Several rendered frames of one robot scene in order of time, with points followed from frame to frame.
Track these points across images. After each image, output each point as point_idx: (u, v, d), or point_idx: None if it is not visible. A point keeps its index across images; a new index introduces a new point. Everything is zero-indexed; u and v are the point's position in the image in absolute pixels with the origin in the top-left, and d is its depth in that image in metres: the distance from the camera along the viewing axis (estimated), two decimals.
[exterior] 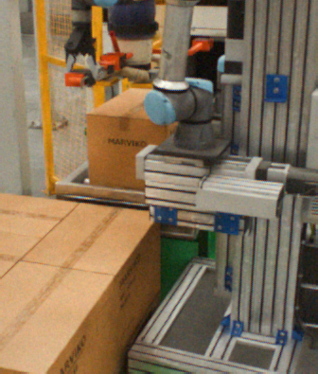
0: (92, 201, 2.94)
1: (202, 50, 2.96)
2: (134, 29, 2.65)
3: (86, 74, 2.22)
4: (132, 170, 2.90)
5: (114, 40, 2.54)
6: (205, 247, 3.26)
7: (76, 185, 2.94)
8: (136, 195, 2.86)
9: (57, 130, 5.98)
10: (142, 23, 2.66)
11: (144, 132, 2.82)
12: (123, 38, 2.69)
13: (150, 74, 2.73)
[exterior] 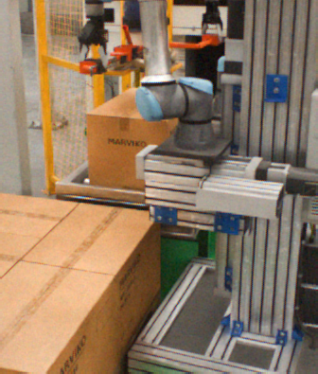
0: (92, 201, 2.94)
1: (210, 44, 3.15)
2: None
3: (98, 62, 2.44)
4: (132, 170, 2.90)
5: (127, 33, 2.75)
6: (205, 247, 3.26)
7: (76, 185, 2.94)
8: (136, 195, 2.86)
9: (57, 130, 5.98)
10: None
11: (144, 132, 2.82)
12: (136, 31, 2.90)
13: None
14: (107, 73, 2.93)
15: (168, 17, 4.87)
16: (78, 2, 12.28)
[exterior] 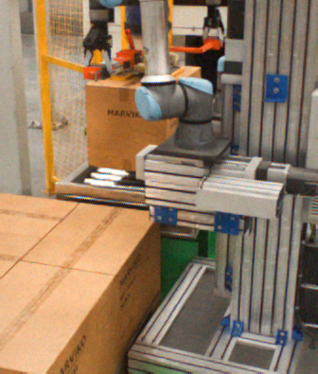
0: (92, 201, 2.94)
1: (212, 48, 3.16)
2: None
3: None
4: (132, 142, 2.85)
5: (130, 38, 2.75)
6: (205, 247, 3.26)
7: (76, 185, 2.94)
8: (136, 195, 2.86)
9: (57, 130, 5.98)
10: None
11: None
12: (138, 36, 2.91)
13: None
14: (109, 78, 2.93)
15: (168, 17, 4.87)
16: (78, 2, 12.28)
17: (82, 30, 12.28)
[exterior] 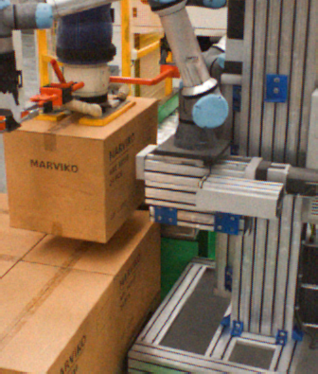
0: None
1: (171, 77, 2.53)
2: (85, 55, 2.23)
3: None
4: (62, 202, 2.23)
5: (57, 69, 2.12)
6: (205, 247, 3.26)
7: None
8: None
9: None
10: (96, 47, 2.24)
11: (75, 152, 2.14)
12: (73, 64, 2.28)
13: (105, 107, 2.31)
14: (36, 117, 2.30)
15: None
16: None
17: None
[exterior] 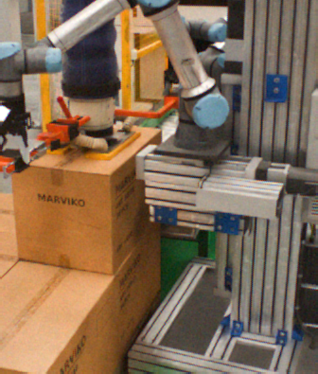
0: None
1: (175, 108, 2.57)
2: (91, 90, 2.27)
3: (17, 157, 1.85)
4: (69, 235, 2.26)
5: (63, 106, 2.16)
6: (205, 247, 3.26)
7: None
8: None
9: None
10: (100, 82, 2.28)
11: (81, 187, 2.18)
12: (79, 98, 2.32)
13: (111, 140, 2.35)
14: None
15: None
16: None
17: None
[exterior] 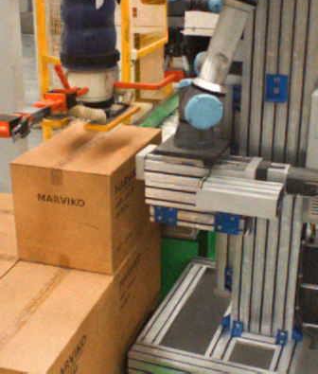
0: None
1: (175, 81, 2.53)
2: (89, 61, 2.23)
3: (13, 121, 1.82)
4: (69, 235, 2.26)
5: (61, 75, 2.12)
6: (205, 247, 3.26)
7: None
8: None
9: (57, 130, 5.98)
10: (99, 53, 2.24)
11: (81, 187, 2.18)
12: (77, 70, 2.28)
13: (109, 113, 2.31)
14: (41, 123, 2.31)
15: None
16: None
17: None
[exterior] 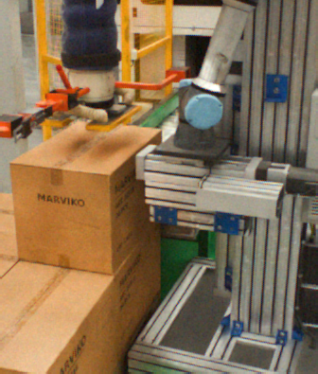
0: None
1: (176, 81, 2.53)
2: (91, 61, 2.23)
3: (14, 122, 1.81)
4: (69, 235, 2.26)
5: (62, 75, 2.12)
6: (205, 247, 3.26)
7: None
8: None
9: (57, 130, 5.98)
10: (100, 53, 2.24)
11: (81, 187, 2.18)
12: (78, 70, 2.28)
13: (111, 113, 2.31)
14: (42, 123, 2.31)
15: (168, 17, 4.87)
16: None
17: None
